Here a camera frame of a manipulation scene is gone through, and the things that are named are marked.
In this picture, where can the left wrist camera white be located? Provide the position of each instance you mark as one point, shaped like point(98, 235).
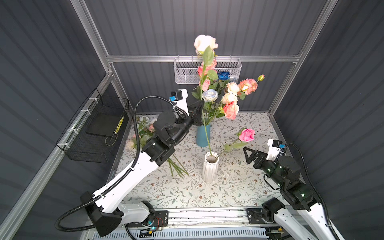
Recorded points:
point(178, 99)

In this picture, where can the black wire basket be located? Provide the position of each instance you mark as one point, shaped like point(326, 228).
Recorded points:
point(90, 138)

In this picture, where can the blue ceramic vase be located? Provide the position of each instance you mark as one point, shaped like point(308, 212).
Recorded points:
point(203, 135)

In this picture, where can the pink coral rose stem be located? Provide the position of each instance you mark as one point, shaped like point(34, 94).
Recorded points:
point(229, 111)

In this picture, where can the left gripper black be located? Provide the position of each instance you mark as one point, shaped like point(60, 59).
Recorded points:
point(193, 114)

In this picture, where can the large pink rose stem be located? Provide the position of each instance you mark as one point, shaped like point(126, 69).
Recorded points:
point(203, 69)

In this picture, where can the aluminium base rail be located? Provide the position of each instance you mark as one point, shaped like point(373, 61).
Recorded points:
point(204, 217)

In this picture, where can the blue artificial rose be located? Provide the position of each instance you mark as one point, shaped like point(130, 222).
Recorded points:
point(223, 79)

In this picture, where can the peach rose flower stem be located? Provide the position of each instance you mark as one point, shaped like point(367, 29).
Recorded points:
point(249, 86)

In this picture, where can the pile of artificial flowers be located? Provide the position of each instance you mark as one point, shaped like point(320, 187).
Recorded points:
point(146, 131)

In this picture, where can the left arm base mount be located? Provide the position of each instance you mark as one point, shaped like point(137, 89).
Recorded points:
point(157, 219)

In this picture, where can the magenta pink rose stem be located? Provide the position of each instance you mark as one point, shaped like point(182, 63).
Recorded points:
point(243, 138)

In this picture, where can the floral patterned table mat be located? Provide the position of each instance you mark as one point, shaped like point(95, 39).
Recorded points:
point(237, 184)

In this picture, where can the white ribbed ceramic vase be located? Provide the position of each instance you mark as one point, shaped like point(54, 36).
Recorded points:
point(210, 167)

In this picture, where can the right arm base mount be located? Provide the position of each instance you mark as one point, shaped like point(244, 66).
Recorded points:
point(255, 216)

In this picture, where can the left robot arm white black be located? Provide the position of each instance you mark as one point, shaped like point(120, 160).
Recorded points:
point(155, 152)

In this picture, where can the white rose stem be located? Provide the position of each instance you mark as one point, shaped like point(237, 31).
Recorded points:
point(209, 96)

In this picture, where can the small pale pink rose stem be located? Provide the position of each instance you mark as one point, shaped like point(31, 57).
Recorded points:
point(205, 85)

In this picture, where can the white wire mesh basket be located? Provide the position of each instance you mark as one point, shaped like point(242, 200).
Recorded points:
point(186, 69)

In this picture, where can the white peony flower stem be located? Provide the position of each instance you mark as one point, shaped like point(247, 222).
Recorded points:
point(228, 94)

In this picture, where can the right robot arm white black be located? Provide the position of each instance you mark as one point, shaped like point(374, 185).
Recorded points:
point(285, 172)

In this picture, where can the cream rose stem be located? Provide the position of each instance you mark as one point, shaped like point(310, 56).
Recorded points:
point(205, 48)

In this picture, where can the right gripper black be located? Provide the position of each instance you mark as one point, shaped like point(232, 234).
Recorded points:
point(261, 158)

